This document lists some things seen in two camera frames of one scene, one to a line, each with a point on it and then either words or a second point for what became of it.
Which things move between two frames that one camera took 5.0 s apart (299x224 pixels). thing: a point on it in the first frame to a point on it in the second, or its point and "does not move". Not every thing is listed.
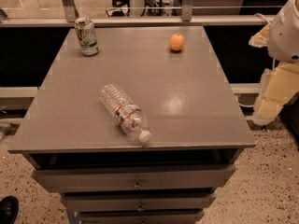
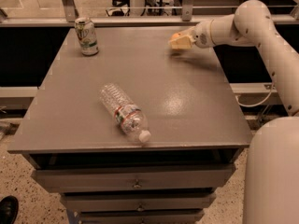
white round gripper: (285, 35) to (202, 35)
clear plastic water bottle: (130, 117) does not move
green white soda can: (87, 36) does not move
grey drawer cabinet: (106, 175) does not move
